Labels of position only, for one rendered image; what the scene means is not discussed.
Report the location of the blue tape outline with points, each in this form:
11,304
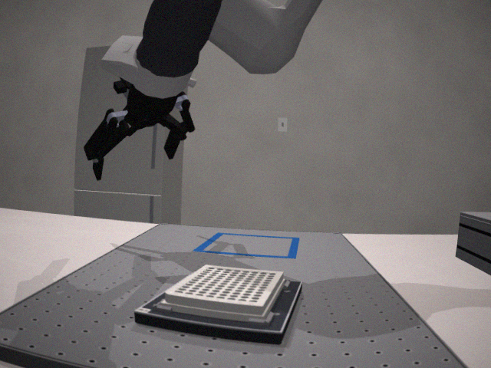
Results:
292,251

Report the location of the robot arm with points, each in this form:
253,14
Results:
254,33

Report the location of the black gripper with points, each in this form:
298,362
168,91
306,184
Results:
139,109

